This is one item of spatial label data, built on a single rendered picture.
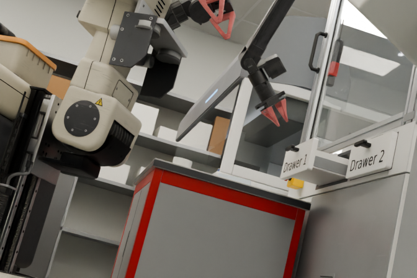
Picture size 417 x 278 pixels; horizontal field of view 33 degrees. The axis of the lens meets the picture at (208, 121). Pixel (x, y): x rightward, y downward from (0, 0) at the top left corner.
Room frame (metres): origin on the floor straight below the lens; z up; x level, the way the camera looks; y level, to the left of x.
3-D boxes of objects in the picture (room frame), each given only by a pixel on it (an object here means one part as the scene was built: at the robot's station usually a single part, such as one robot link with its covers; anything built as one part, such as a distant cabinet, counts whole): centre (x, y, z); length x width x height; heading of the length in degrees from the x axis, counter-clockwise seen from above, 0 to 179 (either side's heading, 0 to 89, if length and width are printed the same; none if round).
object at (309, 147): (2.36, -0.33, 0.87); 0.29 x 0.02 x 0.11; 9
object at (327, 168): (2.40, -0.54, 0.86); 0.40 x 0.26 x 0.06; 99
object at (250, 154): (4.13, -0.53, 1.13); 1.78 x 1.14 x 0.45; 9
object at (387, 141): (2.07, -0.50, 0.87); 0.29 x 0.02 x 0.11; 9
